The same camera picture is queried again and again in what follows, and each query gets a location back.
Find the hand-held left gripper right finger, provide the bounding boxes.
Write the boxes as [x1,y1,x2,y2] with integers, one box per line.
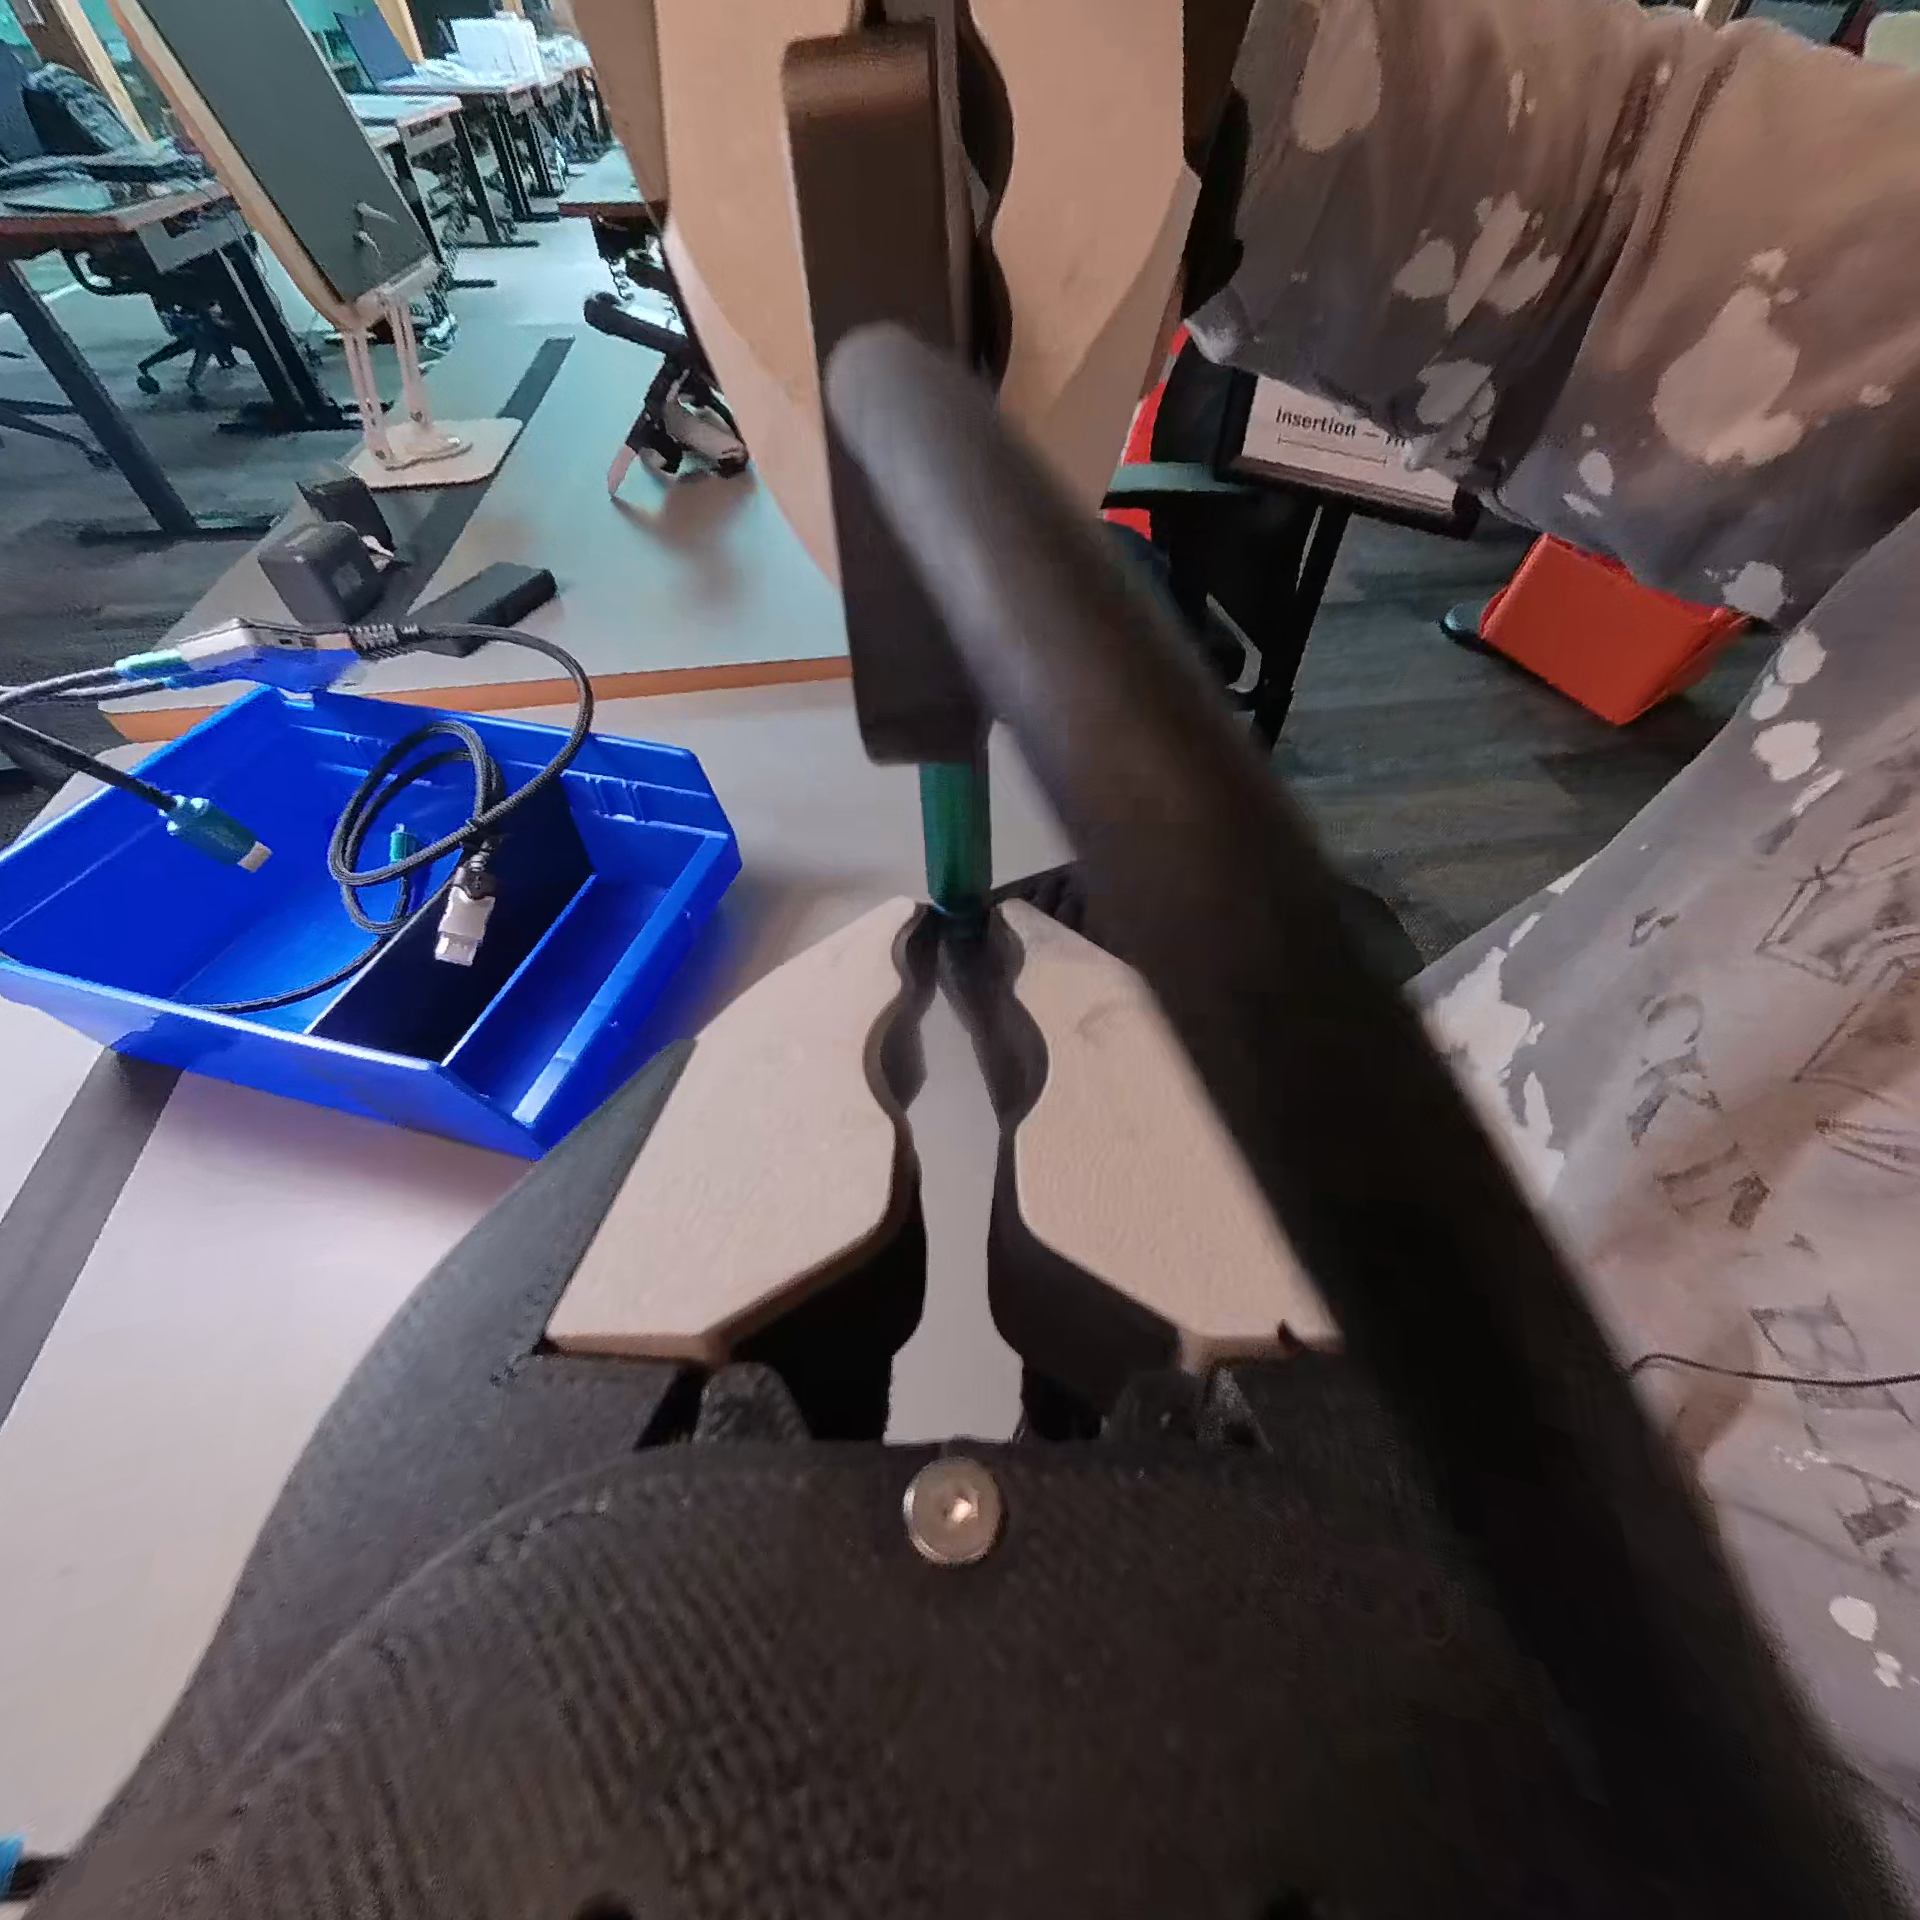
[987,896,1345,1438]

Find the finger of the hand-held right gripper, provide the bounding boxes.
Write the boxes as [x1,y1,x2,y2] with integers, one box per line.
[570,0,865,608]
[959,0,1254,519]

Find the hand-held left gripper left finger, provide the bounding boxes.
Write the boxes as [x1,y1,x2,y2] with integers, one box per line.
[543,896,923,1438]

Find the black hdmi adapter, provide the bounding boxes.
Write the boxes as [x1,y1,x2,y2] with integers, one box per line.
[783,28,1004,768]

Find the black adapter cable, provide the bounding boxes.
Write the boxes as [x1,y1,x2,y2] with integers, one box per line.
[823,323,1893,1920]

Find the black braided hdmi cable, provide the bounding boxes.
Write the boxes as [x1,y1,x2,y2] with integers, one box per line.
[326,618,594,964]

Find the thin cable green plugs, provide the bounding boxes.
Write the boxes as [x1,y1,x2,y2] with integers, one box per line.
[915,758,994,944]

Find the blue storage bin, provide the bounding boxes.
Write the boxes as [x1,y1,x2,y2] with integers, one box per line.
[0,681,746,1161]

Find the person's right forearm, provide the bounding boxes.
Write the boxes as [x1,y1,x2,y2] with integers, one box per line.
[1183,0,1920,633]

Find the black framed text sign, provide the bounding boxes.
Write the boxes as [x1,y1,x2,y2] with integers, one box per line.
[1223,363,1487,540]

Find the black power bank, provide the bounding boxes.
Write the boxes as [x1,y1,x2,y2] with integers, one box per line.
[423,562,561,633]

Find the black power adapter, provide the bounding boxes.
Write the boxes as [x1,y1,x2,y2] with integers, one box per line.
[259,518,399,625]

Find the wooden desk black legs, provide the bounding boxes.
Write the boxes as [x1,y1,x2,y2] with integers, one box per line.
[0,151,354,542]

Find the black office chair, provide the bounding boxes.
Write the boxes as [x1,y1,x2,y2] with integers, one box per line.
[22,59,249,400]

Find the black handled device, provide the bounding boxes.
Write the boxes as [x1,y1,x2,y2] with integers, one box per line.
[582,294,753,489]

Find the black cable blue plugs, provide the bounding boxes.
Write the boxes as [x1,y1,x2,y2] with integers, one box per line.
[0,647,204,712]

